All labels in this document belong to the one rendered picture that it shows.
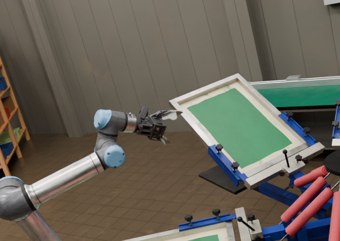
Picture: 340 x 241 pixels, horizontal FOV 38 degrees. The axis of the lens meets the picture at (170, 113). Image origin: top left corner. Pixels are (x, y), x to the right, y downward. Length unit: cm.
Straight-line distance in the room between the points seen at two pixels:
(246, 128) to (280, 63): 317
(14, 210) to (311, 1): 480
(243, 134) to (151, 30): 421
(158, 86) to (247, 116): 423
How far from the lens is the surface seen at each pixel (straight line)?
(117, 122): 184
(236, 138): 314
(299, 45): 616
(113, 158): 171
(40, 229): 192
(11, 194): 175
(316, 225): 259
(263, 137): 318
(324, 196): 245
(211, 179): 343
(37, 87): 939
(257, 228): 253
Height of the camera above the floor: 240
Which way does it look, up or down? 16 degrees down
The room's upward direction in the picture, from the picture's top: 15 degrees counter-clockwise
